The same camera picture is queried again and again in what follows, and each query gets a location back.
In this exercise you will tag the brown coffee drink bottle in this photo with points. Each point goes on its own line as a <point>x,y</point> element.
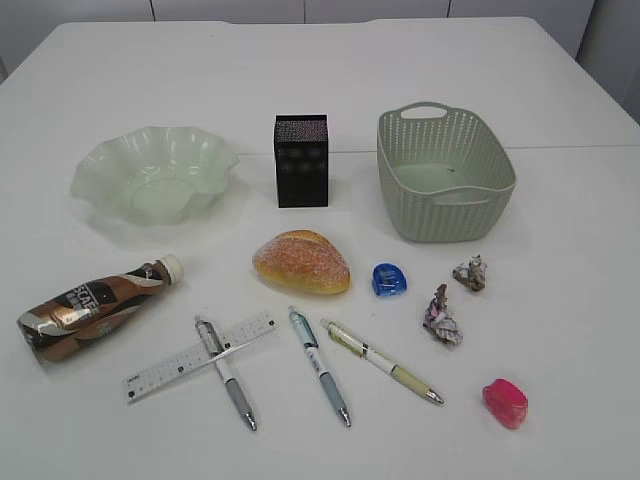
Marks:
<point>81,316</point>

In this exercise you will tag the cream green pen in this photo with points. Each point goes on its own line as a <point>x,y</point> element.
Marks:
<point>362,349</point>

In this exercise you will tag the blue clip grey pen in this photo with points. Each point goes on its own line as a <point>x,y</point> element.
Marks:
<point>307,338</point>

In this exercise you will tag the paper ball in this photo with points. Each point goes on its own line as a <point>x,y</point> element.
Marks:
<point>473,274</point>
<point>438,321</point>

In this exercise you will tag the blue pencil sharpener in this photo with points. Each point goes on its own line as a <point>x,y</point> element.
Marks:
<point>388,280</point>

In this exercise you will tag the grey grip clear pen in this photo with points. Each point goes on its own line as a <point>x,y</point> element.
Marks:
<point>227,375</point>

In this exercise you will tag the black perforated pen holder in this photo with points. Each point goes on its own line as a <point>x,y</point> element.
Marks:
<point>301,160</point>

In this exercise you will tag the sugared bread roll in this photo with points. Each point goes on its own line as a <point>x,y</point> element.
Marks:
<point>303,260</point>

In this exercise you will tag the pale green wavy glass bowl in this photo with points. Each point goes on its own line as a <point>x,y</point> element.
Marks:
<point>155,175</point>

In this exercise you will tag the pink pencil sharpener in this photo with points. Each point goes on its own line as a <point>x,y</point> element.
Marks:
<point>507,403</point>

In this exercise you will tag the pale green plastic basket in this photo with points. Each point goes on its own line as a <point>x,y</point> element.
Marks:
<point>444,175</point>

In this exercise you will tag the clear plastic ruler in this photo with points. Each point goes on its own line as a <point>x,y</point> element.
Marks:
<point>154,378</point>

